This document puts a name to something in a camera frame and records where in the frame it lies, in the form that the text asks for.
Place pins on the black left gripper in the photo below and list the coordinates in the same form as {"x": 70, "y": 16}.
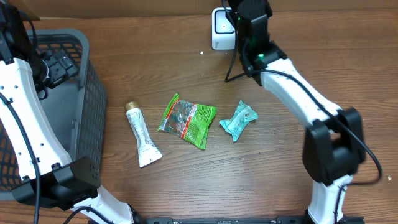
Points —
{"x": 63, "y": 67}

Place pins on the white tube gold cap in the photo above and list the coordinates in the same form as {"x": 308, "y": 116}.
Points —
{"x": 147, "y": 150}

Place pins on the green snack bag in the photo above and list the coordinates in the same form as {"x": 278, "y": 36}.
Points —
{"x": 190, "y": 121}

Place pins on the teal tissue packet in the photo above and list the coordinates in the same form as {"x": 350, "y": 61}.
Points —
{"x": 243, "y": 115}

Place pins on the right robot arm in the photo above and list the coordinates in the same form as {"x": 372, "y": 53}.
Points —
{"x": 333, "y": 146}

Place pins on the white barcode scanner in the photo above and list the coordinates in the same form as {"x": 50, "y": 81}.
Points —
{"x": 222, "y": 31}

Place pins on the grey plastic basket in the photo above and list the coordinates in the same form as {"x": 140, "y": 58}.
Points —
{"x": 87, "y": 109}

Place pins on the black table edge rail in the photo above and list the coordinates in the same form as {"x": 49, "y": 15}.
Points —
{"x": 273, "y": 220}

